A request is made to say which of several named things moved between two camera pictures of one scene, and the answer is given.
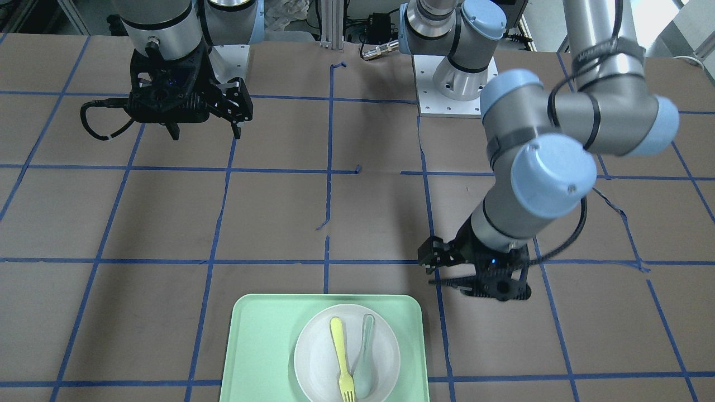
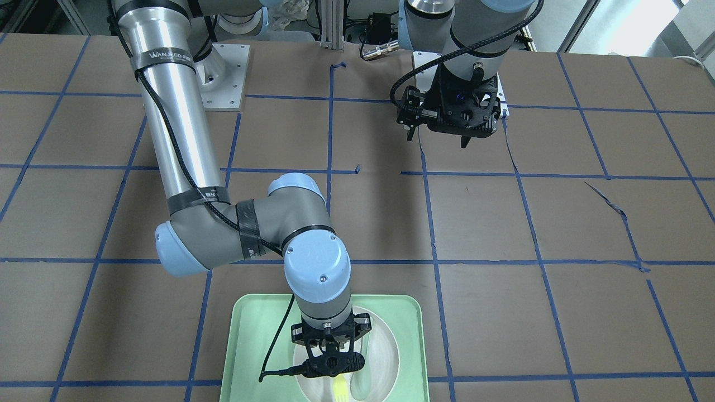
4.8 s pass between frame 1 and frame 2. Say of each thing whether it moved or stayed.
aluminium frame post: stayed
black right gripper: moved
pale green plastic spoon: stayed
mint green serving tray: stayed
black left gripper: moved
